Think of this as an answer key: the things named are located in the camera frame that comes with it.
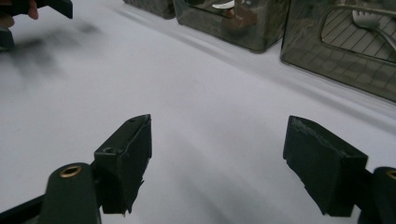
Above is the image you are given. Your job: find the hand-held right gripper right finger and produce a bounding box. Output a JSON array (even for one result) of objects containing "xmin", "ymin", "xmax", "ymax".
[{"xmin": 282, "ymin": 115, "xmax": 369, "ymax": 217}]

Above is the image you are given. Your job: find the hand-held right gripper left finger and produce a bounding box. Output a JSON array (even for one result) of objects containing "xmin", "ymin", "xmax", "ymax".
[{"xmin": 93, "ymin": 113, "xmax": 153, "ymax": 216}]

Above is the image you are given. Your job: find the smoky transparent plastic bin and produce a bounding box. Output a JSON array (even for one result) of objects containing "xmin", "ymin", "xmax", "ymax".
[
  {"xmin": 279, "ymin": 0, "xmax": 396, "ymax": 103},
  {"xmin": 172, "ymin": 0, "xmax": 292, "ymax": 53},
  {"xmin": 122, "ymin": 0, "xmax": 177, "ymax": 20}
]

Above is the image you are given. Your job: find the metal fork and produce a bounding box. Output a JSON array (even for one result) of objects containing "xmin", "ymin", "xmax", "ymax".
[{"xmin": 351, "ymin": 8, "xmax": 396, "ymax": 52}]

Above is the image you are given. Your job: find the brown wooden spoon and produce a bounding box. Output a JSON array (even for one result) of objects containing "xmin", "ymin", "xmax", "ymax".
[{"xmin": 223, "ymin": 6, "xmax": 260, "ymax": 32}]

